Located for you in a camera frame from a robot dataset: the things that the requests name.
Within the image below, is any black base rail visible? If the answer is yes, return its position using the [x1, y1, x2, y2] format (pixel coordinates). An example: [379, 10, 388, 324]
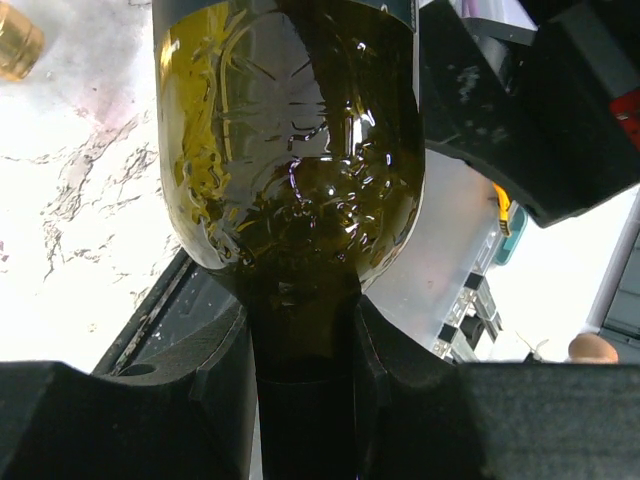
[93, 250, 239, 376]

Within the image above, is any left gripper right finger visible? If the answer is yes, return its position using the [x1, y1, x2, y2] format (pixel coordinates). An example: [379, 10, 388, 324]
[354, 298, 639, 479]

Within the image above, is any red wine bottle gold cap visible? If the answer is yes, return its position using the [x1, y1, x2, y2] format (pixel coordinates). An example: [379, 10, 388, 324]
[0, 1, 45, 82]

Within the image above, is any dark wine bottle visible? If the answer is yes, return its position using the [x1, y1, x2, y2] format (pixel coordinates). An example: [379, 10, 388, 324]
[152, 1, 425, 479]

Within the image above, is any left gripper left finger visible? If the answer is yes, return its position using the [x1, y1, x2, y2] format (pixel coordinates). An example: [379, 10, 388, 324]
[1, 307, 256, 479]

